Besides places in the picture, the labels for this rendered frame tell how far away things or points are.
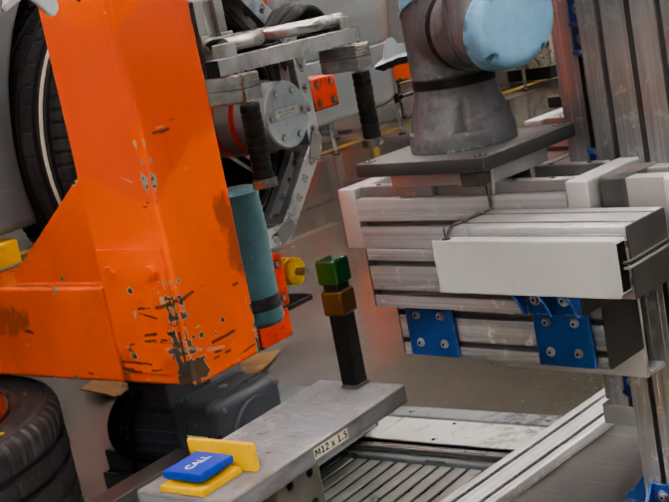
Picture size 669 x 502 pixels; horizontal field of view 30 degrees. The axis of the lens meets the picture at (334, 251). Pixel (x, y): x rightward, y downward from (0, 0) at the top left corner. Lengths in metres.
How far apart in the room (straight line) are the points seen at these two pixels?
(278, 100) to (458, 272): 0.83
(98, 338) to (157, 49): 0.48
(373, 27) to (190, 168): 1.40
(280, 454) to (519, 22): 0.67
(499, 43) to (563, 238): 0.25
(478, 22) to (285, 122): 0.85
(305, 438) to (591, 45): 0.68
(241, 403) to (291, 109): 0.56
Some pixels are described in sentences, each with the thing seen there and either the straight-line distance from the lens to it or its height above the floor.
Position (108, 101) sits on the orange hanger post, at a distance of 1.87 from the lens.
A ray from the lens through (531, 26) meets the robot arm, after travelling 1.58.
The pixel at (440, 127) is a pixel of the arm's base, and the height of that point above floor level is 0.85.
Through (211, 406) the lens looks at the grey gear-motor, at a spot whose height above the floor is 0.40.
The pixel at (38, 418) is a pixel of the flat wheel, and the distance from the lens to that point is 2.02.
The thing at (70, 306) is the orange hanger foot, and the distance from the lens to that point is 2.05.
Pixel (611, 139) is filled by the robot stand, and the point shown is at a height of 0.79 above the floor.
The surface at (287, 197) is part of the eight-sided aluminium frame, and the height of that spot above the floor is 0.66.
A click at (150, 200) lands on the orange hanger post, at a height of 0.81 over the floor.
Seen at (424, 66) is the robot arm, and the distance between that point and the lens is 1.71.
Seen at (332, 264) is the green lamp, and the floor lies 0.66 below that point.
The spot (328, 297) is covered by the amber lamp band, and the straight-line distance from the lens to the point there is 1.93.
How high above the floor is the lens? 1.07
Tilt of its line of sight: 12 degrees down
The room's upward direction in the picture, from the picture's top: 11 degrees counter-clockwise
